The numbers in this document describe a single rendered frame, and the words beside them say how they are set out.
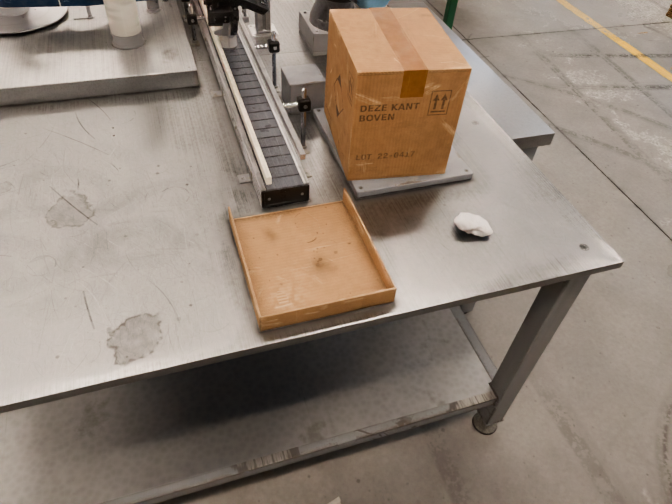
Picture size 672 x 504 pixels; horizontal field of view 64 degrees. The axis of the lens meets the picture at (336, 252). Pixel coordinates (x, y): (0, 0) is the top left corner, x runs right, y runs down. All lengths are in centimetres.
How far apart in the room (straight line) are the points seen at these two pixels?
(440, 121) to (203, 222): 56
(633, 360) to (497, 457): 70
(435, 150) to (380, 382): 73
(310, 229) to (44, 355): 55
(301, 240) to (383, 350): 68
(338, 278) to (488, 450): 99
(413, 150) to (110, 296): 70
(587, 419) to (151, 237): 152
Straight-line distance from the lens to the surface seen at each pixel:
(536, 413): 200
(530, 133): 159
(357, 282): 105
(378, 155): 123
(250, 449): 154
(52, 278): 115
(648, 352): 235
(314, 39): 178
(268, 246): 111
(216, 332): 99
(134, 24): 174
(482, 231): 119
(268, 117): 140
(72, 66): 170
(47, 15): 199
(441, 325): 181
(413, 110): 118
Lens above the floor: 163
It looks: 46 degrees down
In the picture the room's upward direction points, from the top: 5 degrees clockwise
